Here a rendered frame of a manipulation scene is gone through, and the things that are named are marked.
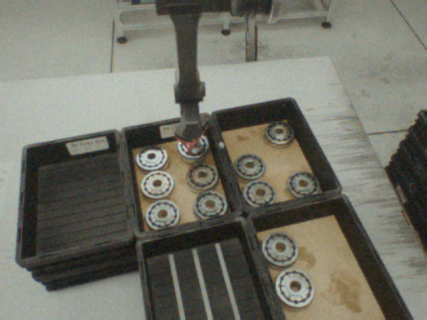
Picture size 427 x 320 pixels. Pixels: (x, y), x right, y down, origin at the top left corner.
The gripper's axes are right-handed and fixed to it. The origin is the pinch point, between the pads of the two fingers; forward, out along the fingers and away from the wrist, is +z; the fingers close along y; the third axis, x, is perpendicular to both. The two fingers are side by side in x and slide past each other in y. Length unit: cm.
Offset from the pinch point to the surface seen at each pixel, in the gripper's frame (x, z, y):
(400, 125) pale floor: -64, 94, 138
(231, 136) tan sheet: -6.9, 6.5, 13.2
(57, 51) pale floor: 180, 90, 78
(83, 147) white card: 29.7, -0.7, -19.5
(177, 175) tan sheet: -0.1, 5.7, -10.2
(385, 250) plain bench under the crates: -68, 20, 6
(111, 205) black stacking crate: 11.3, 5.0, -29.8
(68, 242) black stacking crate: 13.9, 4.4, -45.6
